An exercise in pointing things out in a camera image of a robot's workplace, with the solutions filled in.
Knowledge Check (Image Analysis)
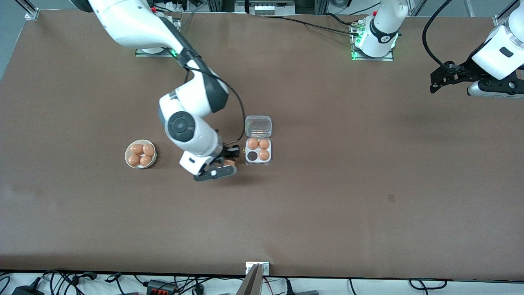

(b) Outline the clear plastic egg box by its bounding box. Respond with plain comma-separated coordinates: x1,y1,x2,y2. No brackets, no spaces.
244,116,273,166

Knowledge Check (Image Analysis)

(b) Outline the black box with orange levers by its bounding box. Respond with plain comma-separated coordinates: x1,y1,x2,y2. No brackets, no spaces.
147,280,179,295

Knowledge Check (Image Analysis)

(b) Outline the white round bowl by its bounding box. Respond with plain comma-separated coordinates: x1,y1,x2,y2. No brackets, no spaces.
125,139,157,169

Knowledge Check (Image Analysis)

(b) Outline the brown table cover sheet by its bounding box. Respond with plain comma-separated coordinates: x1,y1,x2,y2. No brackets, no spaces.
0,9,524,281

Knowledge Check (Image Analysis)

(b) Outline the aluminium profile bar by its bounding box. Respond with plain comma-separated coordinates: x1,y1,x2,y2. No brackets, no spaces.
237,263,262,295

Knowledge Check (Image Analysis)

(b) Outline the white terminal block unit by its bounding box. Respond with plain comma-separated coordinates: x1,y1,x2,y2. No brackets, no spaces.
235,0,295,16

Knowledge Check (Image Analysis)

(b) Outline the white power strip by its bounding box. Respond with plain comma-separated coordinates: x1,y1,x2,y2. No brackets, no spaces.
166,0,205,12

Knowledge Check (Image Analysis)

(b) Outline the black power adapter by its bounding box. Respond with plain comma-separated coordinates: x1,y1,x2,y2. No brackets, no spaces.
11,285,45,295

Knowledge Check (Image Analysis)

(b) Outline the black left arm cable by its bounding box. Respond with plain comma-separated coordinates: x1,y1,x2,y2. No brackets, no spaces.
422,0,453,68

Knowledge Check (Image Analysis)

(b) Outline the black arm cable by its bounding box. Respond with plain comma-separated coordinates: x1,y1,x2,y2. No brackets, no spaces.
422,0,453,68
177,49,246,145

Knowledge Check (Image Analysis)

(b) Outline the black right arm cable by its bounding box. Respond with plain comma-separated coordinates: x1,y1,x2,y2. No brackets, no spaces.
177,49,246,145

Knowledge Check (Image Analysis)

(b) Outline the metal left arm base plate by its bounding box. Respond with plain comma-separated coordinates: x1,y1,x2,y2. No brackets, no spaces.
351,20,394,61

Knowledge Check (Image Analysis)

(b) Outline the small metal bracket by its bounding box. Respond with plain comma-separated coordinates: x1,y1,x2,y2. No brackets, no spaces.
246,261,270,275

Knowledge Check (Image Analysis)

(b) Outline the short black cable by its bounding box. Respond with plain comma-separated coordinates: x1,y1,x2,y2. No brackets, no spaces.
325,12,357,27

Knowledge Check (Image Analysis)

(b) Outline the long black cable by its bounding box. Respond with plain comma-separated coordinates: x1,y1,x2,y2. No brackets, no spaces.
256,14,361,37

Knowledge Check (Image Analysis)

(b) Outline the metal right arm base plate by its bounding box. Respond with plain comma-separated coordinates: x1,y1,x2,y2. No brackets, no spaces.
135,18,181,57

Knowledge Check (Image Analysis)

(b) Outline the black looped cable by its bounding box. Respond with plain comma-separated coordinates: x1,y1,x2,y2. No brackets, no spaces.
409,279,447,290

